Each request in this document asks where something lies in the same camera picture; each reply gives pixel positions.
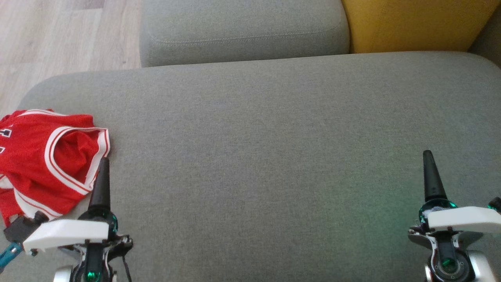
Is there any red basketball jersey white trim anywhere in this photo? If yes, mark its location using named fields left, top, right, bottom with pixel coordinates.
left=0, top=109, right=111, bottom=228

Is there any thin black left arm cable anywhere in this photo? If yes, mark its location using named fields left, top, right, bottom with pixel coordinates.
left=121, top=251, right=133, bottom=282

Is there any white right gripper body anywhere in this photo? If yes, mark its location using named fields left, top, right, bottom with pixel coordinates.
left=409, top=199, right=501, bottom=248

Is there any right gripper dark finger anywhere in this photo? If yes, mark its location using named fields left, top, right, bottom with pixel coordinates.
left=422, top=150, right=447, bottom=202

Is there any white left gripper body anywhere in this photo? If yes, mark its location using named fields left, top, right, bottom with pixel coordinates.
left=23, top=207, right=133, bottom=259

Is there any left camera cable blue plug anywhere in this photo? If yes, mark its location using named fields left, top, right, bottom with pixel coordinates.
left=0, top=242, right=23, bottom=271

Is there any grey sofa back cushion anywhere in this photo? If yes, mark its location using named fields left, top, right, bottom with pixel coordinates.
left=139, top=0, right=351, bottom=68

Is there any yellow sofa cushion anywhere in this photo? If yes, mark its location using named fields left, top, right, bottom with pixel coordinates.
left=341, top=0, right=501, bottom=54

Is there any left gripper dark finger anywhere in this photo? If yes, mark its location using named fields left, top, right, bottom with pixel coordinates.
left=89, top=157, right=112, bottom=209

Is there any grey fabric sofa seat cushion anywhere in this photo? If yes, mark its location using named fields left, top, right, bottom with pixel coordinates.
left=0, top=51, right=501, bottom=282

